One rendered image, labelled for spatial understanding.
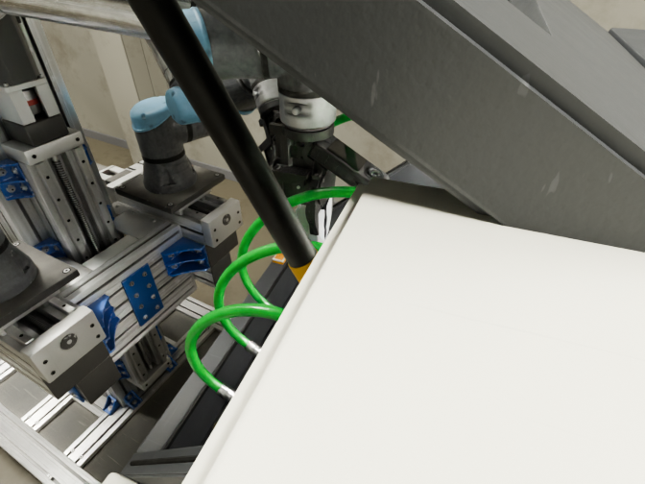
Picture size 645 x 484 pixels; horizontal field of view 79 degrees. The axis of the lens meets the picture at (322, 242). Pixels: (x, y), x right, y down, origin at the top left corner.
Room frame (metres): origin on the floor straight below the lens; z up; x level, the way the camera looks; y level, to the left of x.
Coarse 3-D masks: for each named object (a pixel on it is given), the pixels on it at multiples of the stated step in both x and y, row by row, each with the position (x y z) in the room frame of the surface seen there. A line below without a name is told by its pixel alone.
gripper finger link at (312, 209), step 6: (306, 204) 0.48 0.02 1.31; (312, 204) 0.47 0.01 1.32; (318, 204) 0.48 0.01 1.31; (306, 210) 0.47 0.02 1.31; (312, 210) 0.47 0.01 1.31; (318, 210) 0.48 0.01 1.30; (306, 216) 0.47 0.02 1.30; (312, 216) 0.47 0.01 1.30; (318, 216) 0.48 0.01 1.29; (312, 222) 0.47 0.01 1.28; (318, 222) 0.48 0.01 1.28; (312, 228) 0.48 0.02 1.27; (318, 228) 0.48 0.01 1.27; (318, 234) 0.48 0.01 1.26
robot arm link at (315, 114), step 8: (280, 96) 0.50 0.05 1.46; (280, 104) 0.50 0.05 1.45; (288, 104) 0.49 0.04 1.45; (296, 104) 0.49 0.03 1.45; (304, 104) 0.48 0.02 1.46; (312, 104) 0.48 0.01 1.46; (320, 104) 0.49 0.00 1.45; (328, 104) 0.49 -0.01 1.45; (280, 112) 0.51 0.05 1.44; (288, 112) 0.49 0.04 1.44; (296, 112) 0.48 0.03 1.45; (304, 112) 0.48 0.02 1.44; (312, 112) 0.48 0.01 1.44; (320, 112) 0.49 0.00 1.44; (328, 112) 0.49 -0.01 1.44; (288, 120) 0.49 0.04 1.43; (296, 120) 0.48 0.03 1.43; (304, 120) 0.48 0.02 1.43; (312, 120) 0.48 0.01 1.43; (320, 120) 0.49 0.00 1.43; (328, 120) 0.49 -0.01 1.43; (296, 128) 0.49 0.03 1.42; (304, 128) 0.48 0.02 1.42; (312, 128) 0.48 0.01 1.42; (320, 128) 0.49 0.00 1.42
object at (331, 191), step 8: (304, 192) 0.43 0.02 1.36; (312, 192) 0.43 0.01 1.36; (320, 192) 0.42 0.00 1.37; (328, 192) 0.42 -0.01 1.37; (336, 192) 0.41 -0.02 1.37; (344, 192) 0.41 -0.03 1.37; (352, 192) 0.41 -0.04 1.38; (288, 200) 0.44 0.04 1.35; (296, 200) 0.43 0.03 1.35; (304, 200) 0.43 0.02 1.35; (312, 200) 0.43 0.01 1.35; (256, 224) 0.45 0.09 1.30; (248, 232) 0.46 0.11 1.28; (256, 232) 0.46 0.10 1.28; (248, 240) 0.46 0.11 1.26; (240, 248) 0.47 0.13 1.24; (248, 248) 0.47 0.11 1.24; (240, 272) 0.47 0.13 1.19; (248, 280) 0.47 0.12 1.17; (248, 288) 0.46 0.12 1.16; (256, 296) 0.46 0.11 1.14; (272, 304) 0.46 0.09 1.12
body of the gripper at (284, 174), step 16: (272, 128) 0.52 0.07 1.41; (288, 128) 0.50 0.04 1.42; (288, 144) 0.51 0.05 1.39; (304, 144) 0.52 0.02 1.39; (288, 160) 0.51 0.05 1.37; (304, 160) 0.50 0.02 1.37; (288, 176) 0.49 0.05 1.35; (304, 176) 0.48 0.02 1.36; (320, 176) 0.48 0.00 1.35; (288, 192) 0.50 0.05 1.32
